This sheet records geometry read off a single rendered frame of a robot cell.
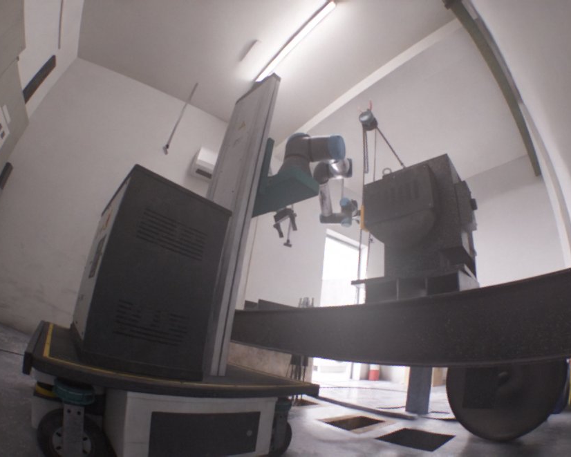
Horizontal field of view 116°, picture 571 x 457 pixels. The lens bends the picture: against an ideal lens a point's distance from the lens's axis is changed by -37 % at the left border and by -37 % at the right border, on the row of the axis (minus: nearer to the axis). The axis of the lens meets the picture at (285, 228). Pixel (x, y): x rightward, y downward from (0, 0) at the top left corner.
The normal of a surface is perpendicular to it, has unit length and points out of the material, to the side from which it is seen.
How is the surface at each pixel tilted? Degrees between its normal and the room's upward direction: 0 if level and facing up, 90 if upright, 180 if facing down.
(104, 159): 90
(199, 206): 90
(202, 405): 90
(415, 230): 90
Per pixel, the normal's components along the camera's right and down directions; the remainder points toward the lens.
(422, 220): -0.73, -0.35
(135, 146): 0.58, -0.26
